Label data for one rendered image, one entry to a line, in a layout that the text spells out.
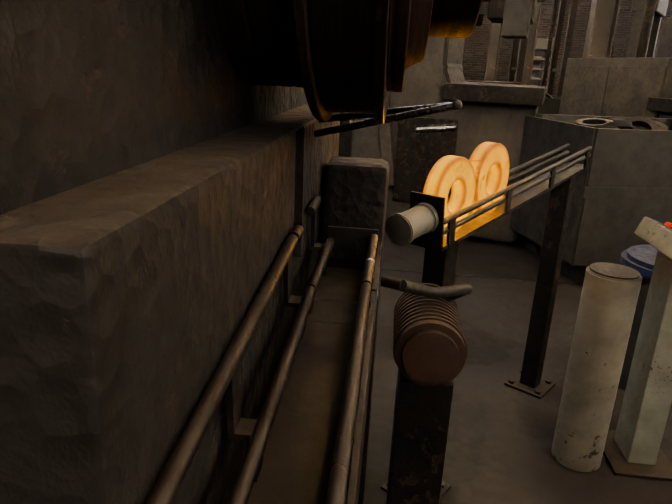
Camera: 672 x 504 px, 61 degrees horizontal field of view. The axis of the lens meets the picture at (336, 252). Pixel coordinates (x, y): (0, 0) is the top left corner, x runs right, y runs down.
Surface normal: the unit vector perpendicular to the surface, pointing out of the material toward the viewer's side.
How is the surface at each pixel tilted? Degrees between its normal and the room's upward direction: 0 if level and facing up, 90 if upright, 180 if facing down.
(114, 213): 0
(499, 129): 90
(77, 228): 0
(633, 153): 90
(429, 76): 90
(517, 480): 0
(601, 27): 90
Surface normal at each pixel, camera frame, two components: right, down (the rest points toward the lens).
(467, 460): 0.04, -0.95
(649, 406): -0.11, 0.30
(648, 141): 0.15, 0.31
